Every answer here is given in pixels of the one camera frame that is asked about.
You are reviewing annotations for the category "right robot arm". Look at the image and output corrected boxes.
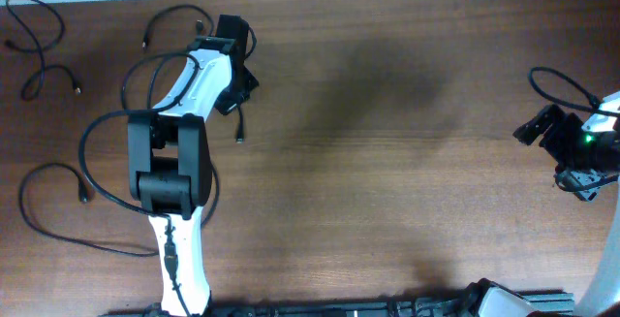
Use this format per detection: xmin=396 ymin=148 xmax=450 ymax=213
xmin=459 ymin=105 xmax=619 ymax=317

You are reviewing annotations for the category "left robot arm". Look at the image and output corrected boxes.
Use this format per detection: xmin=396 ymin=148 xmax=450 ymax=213
xmin=128 ymin=15 xmax=259 ymax=316

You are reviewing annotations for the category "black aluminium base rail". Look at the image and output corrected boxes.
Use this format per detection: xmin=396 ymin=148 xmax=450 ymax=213
xmin=99 ymin=290 xmax=577 ymax=317

